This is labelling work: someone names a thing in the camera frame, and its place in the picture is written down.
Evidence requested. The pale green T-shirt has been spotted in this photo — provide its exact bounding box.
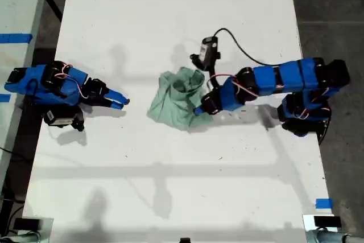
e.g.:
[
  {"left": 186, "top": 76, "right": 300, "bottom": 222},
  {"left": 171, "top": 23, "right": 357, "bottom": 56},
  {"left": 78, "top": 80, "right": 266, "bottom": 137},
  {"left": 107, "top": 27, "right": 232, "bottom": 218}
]
[{"left": 146, "top": 66, "right": 214, "bottom": 133}]

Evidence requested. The black camera stalk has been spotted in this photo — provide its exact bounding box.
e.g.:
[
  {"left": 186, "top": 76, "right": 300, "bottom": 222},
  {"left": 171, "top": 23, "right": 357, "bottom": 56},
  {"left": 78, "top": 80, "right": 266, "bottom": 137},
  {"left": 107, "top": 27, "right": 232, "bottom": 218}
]
[
  {"left": 206, "top": 65, "right": 221, "bottom": 92},
  {"left": 72, "top": 109, "right": 85, "bottom": 133}
]

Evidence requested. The grey tube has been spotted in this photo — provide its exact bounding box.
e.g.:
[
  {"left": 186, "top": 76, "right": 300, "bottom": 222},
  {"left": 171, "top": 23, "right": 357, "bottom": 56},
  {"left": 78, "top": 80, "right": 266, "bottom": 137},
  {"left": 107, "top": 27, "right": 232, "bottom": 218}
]
[
  {"left": 0, "top": 231, "right": 42, "bottom": 243},
  {"left": 307, "top": 230, "right": 364, "bottom": 243}
]

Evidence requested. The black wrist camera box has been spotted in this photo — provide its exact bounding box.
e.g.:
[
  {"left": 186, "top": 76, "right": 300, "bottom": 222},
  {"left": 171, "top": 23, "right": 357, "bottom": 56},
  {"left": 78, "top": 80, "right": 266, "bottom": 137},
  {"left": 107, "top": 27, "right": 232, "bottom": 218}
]
[
  {"left": 189, "top": 36, "right": 222, "bottom": 71},
  {"left": 44, "top": 109, "right": 76, "bottom": 129}
]

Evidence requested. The black arm base cable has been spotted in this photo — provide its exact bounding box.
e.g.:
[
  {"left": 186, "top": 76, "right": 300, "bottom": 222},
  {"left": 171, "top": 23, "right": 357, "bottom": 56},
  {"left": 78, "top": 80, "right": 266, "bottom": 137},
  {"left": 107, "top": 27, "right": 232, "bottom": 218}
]
[{"left": 317, "top": 116, "right": 333, "bottom": 146}]

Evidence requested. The blue tape patch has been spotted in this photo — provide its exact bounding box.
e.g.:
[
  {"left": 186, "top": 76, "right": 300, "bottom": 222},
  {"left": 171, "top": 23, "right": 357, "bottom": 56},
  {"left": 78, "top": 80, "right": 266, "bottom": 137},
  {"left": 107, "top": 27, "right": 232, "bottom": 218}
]
[{"left": 315, "top": 198, "right": 333, "bottom": 209}]

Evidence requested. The small black box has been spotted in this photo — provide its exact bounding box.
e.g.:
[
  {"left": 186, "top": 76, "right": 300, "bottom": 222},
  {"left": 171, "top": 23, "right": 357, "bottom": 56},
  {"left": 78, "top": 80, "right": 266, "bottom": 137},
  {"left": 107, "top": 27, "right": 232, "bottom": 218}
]
[
  {"left": 13, "top": 217, "right": 41, "bottom": 231},
  {"left": 314, "top": 216, "right": 342, "bottom": 228}
]

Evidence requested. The black stand leg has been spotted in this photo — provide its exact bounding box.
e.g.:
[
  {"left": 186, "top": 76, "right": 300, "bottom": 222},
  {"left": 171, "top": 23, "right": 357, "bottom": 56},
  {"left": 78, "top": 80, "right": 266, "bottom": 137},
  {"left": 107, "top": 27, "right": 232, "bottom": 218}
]
[{"left": 44, "top": 0, "right": 64, "bottom": 22}]

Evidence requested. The long blue tape strip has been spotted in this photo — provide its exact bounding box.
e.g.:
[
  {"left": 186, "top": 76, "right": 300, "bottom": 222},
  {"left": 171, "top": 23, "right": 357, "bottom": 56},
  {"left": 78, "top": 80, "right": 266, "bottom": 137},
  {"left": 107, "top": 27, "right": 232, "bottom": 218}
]
[{"left": 0, "top": 34, "right": 34, "bottom": 44}]

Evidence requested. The pale side table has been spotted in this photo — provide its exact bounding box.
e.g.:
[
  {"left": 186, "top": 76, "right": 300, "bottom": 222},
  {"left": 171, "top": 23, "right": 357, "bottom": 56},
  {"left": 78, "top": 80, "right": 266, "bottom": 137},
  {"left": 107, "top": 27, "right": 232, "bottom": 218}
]
[{"left": 0, "top": 0, "right": 52, "bottom": 195}]

